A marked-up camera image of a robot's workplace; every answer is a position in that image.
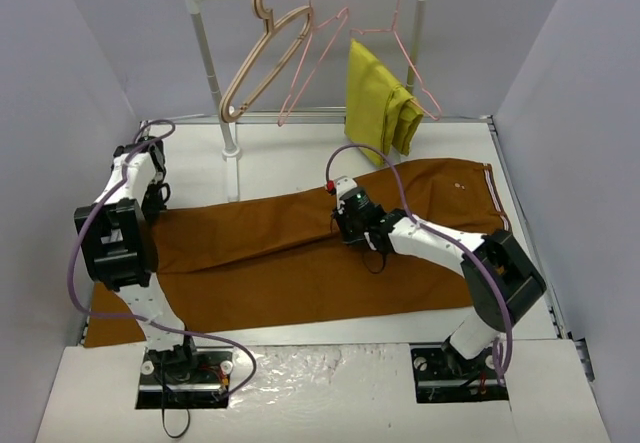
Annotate brown trousers with striped waistband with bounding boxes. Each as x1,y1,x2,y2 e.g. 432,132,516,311
82,157,511,349

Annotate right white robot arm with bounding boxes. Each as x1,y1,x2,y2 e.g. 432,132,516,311
332,201,547,376

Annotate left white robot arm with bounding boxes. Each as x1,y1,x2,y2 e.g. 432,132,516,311
74,136,202,381

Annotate yellow-green folded trousers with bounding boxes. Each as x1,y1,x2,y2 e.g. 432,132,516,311
345,39,424,167

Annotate wooden clothes hanger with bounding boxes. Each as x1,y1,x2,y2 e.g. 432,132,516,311
218,0,317,124

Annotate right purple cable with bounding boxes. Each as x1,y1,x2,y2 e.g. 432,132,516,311
325,143,514,387

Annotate purple cable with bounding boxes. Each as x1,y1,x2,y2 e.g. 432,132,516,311
67,119,258,400
325,143,514,387

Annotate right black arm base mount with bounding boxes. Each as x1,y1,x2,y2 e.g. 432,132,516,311
410,343,509,404

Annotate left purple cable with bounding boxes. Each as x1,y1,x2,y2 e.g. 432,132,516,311
67,119,258,400

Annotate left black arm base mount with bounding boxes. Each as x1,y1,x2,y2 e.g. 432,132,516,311
135,347,234,441

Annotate pink wire hanger holding trousers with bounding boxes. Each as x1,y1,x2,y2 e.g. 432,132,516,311
349,0,442,121

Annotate pink wire hanger, empty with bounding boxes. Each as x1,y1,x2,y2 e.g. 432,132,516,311
277,0,351,128

